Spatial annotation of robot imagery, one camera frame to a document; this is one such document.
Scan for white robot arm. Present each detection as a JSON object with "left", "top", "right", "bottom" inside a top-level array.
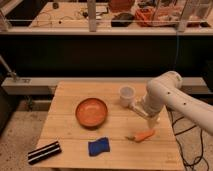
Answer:
[{"left": 130, "top": 71, "right": 213, "bottom": 136}]

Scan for translucent plastic cup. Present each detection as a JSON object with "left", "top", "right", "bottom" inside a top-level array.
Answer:
[{"left": 119, "top": 86, "right": 135, "bottom": 107}]

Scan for orange bowl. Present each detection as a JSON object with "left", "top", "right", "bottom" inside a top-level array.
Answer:
[{"left": 75, "top": 98, "right": 108, "bottom": 128}]

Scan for wooden board table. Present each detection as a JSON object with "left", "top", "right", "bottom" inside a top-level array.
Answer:
[{"left": 38, "top": 81, "right": 184, "bottom": 171}]

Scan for blue cloth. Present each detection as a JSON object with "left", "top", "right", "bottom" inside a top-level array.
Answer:
[{"left": 88, "top": 137, "right": 110, "bottom": 156}]

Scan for orange toy carrot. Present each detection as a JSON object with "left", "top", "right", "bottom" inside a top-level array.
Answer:
[{"left": 126, "top": 129, "right": 155, "bottom": 143}]

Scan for black bag on bench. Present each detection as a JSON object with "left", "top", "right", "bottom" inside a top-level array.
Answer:
[{"left": 111, "top": 13, "right": 134, "bottom": 27}]

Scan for black striped box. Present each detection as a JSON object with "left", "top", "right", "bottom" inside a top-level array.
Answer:
[{"left": 28, "top": 141, "right": 62, "bottom": 165}]

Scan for orange tool case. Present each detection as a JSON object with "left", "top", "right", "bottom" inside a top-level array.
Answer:
[{"left": 134, "top": 7, "right": 174, "bottom": 28}]

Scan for metal clamp bracket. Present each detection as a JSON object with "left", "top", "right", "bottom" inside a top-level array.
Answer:
[{"left": 0, "top": 54, "right": 31, "bottom": 84}]

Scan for black floor cables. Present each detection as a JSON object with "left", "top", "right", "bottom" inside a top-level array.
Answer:
[{"left": 163, "top": 97, "right": 208, "bottom": 171}]

